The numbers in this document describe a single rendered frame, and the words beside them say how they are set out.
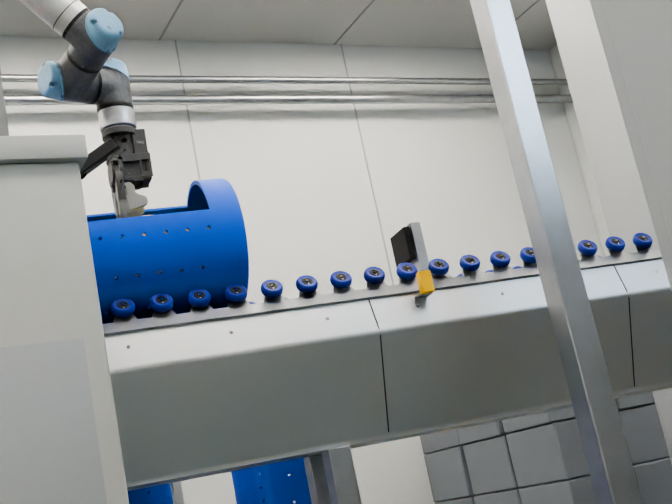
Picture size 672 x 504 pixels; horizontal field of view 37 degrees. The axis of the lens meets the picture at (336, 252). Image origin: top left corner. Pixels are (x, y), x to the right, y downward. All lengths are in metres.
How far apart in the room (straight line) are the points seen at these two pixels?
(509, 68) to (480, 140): 5.01
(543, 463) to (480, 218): 2.43
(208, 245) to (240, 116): 4.35
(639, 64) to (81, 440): 0.97
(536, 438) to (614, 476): 2.93
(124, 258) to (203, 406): 0.32
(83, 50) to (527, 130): 0.89
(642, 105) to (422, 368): 1.33
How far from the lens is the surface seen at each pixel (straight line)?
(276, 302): 2.06
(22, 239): 1.58
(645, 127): 0.87
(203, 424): 1.99
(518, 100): 2.11
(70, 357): 1.54
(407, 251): 2.25
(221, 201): 2.07
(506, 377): 2.21
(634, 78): 0.88
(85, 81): 2.11
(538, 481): 4.97
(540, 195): 2.05
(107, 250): 1.99
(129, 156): 2.12
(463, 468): 5.45
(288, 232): 6.18
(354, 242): 6.35
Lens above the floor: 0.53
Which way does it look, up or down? 13 degrees up
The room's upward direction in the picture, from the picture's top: 12 degrees counter-clockwise
